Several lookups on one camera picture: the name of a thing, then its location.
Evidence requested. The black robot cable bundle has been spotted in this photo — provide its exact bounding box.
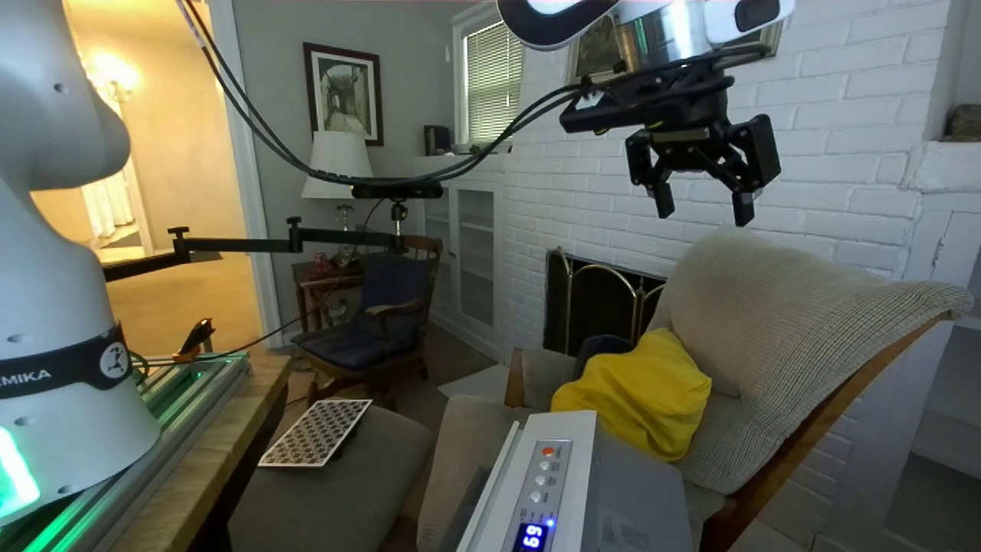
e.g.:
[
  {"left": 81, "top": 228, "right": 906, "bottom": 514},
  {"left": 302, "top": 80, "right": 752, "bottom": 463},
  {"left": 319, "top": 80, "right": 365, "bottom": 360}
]
[{"left": 178, "top": 0, "right": 596, "bottom": 191}]

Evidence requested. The black fireplace screen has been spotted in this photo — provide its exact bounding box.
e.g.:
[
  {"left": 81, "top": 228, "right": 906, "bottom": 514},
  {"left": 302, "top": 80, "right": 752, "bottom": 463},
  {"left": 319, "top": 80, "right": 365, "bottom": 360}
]
[{"left": 542, "top": 246, "right": 667, "bottom": 361}]

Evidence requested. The yellow cloth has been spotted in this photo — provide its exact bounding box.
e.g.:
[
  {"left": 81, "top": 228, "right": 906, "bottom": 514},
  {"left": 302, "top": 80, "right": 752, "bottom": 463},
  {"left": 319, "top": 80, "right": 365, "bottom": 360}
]
[{"left": 549, "top": 324, "right": 718, "bottom": 466}]

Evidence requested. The aluminium frame with green light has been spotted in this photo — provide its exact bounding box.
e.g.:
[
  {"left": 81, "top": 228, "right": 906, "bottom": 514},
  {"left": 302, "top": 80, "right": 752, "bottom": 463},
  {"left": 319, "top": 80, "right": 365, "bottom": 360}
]
[{"left": 0, "top": 347, "right": 254, "bottom": 552}]

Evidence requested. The white louvred wall vent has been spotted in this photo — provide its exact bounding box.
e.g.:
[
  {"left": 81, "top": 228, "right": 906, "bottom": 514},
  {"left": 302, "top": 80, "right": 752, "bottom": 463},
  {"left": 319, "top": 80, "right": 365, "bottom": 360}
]
[{"left": 455, "top": 186, "right": 500, "bottom": 333}]

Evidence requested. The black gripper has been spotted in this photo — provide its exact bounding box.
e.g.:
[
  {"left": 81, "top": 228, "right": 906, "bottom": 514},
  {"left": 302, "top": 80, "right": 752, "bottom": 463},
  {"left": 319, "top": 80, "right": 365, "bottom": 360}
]
[{"left": 621, "top": 90, "right": 783, "bottom": 230}]

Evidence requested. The white-framed window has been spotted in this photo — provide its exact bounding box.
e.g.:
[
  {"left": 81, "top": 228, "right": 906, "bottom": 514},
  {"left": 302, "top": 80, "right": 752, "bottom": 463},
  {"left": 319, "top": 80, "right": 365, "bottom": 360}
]
[{"left": 450, "top": 0, "right": 533, "bottom": 158}]

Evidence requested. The checkerboard calibration board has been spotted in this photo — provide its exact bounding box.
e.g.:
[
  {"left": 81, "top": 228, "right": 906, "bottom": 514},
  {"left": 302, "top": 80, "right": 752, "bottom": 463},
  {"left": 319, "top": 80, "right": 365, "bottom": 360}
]
[{"left": 254, "top": 397, "right": 377, "bottom": 474}]

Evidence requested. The black stereo camera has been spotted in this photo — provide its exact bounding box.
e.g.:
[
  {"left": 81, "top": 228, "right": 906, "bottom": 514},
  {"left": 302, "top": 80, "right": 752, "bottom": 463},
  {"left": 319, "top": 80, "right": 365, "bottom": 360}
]
[{"left": 349, "top": 179, "right": 447, "bottom": 204}]

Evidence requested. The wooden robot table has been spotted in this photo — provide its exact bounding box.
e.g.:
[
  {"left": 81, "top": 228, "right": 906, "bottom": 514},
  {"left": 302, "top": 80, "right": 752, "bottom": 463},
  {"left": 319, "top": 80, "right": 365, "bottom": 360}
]
[{"left": 102, "top": 347, "right": 297, "bottom": 552}]

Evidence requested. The dark ornament on ledge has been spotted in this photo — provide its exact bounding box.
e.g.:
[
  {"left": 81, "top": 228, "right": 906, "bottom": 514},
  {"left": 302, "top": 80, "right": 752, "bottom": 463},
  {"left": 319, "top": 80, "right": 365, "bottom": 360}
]
[{"left": 941, "top": 103, "right": 981, "bottom": 144}]

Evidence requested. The framed elephant picture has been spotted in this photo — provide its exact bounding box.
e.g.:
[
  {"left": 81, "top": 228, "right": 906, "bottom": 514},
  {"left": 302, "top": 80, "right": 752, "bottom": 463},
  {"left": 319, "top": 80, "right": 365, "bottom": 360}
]
[{"left": 299, "top": 41, "right": 385, "bottom": 149}]

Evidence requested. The white air conditioner unit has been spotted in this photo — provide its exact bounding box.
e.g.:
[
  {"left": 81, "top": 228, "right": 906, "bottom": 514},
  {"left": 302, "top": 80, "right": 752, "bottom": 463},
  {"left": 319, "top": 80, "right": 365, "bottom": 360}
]
[{"left": 452, "top": 407, "right": 700, "bottom": 552}]

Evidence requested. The orange and black clamp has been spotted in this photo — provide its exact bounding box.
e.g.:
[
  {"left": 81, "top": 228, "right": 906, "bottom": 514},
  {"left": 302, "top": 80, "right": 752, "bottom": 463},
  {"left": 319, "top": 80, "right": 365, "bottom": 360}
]
[{"left": 167, "top": 316, "right": 220, "bottom": 367}]

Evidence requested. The lamp with pleated white shade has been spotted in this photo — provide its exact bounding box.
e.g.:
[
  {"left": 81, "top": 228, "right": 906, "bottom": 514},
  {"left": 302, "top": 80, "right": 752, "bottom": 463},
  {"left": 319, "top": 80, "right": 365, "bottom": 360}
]
[{"left": 297, "top": 127, "right": 377, "bottom": 207}]

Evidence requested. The wooden chair with blue cushion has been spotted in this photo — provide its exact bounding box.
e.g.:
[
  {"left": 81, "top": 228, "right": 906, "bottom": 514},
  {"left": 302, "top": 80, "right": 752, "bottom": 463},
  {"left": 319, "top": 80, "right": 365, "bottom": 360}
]
[{"left": 287, "top": 238, "right": 444, "bottom": 405}]

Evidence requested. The grey upholstered armchair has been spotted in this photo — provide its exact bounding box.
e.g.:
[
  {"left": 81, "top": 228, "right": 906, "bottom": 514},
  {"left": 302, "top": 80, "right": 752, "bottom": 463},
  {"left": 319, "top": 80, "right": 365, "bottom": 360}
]
[{"left": 503, "top": 228, "right": 975, "bottom": 552}]

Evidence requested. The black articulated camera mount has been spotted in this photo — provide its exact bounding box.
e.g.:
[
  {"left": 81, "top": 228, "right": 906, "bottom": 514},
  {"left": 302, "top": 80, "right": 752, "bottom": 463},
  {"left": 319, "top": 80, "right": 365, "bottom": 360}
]
[{"left": 102, "top": 197, "right": 409, "bottom": 286}]

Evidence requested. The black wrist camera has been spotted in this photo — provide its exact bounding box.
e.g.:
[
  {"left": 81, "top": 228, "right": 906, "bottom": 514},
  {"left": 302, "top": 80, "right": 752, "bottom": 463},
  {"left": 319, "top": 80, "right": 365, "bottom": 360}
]
[{"left": 556, "top": 69, "right": 724, "bottom": 139}]

